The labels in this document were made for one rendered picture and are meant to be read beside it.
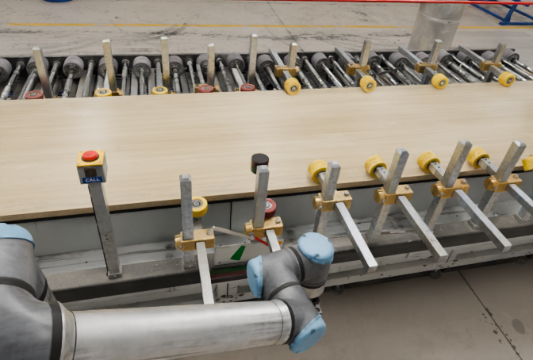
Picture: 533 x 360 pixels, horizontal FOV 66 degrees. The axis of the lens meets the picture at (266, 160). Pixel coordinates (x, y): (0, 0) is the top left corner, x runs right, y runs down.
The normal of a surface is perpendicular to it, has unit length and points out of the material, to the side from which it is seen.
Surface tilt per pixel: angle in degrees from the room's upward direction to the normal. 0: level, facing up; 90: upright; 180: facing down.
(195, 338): 59
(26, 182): 0
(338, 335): 0
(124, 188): 0
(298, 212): 90
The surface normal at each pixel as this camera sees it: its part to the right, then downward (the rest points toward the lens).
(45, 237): 0.23, 0.60
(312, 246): 0.16, -0.81
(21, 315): 0.45, -0.73
